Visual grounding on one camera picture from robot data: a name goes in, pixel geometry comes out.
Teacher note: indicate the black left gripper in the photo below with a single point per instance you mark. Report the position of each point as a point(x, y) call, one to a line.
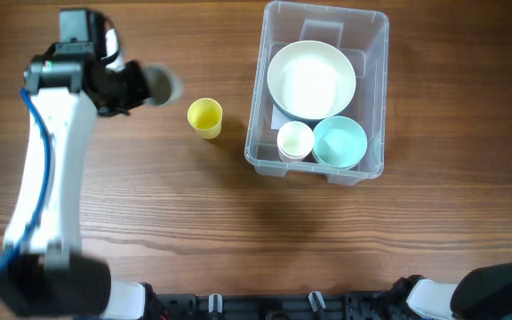
point(135, 71)

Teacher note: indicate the grey cup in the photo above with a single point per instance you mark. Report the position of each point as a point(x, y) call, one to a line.
point(164, 85)

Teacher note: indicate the cream cup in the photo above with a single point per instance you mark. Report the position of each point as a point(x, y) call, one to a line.
point(295, 141)

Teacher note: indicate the cream large bowl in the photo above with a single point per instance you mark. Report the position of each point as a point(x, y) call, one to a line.
point(311, 80)

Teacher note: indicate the clear plastic storage bin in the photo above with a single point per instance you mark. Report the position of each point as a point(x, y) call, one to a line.
point(363, 37)

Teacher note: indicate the dark blue large bowl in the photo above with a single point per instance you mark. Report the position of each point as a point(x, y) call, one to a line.
point(311, 122)

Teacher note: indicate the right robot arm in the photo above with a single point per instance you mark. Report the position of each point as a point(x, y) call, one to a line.
point(483, 294)

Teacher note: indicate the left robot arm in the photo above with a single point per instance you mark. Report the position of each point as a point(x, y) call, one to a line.
point(43, 271)

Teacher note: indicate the yellow cup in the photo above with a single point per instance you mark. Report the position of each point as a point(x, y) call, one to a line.
point(205, 117)

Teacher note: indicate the white paper label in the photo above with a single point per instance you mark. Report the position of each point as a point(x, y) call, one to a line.
point(278, 119)

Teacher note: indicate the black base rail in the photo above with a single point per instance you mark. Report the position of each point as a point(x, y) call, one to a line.
point(315, 305)

